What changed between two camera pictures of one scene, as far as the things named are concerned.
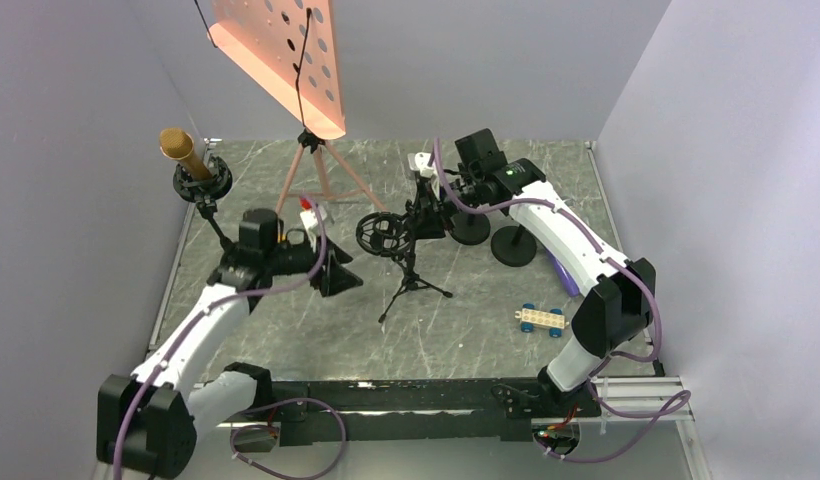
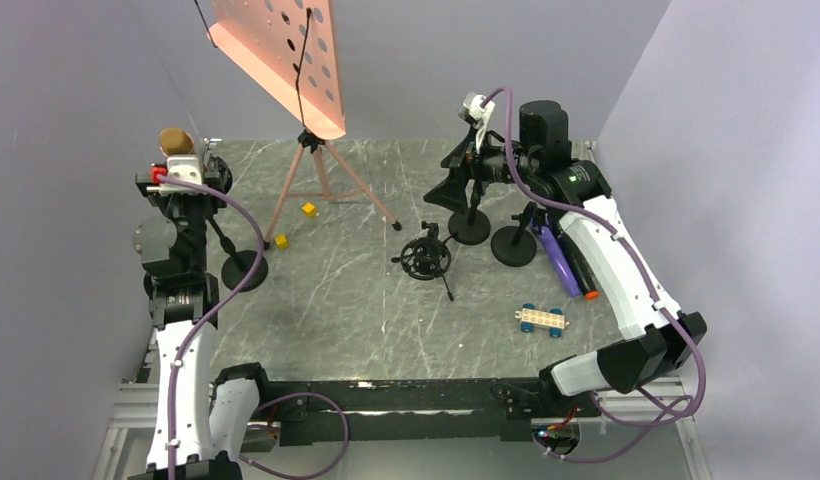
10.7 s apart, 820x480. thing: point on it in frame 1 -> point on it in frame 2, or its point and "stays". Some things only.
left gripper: x=336 y=278 -> x=155 y=197
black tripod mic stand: x=392 y=234 -> x=427 y=258
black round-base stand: x=469 y=229 stays
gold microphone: x=177 y=143 stays
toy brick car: x=554 y=320 stays
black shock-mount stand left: x=205 y=192 stays
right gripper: x=429 y=222 -> x=451 y=191
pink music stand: x=291 y=48 stays
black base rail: x=345 y=412 stays
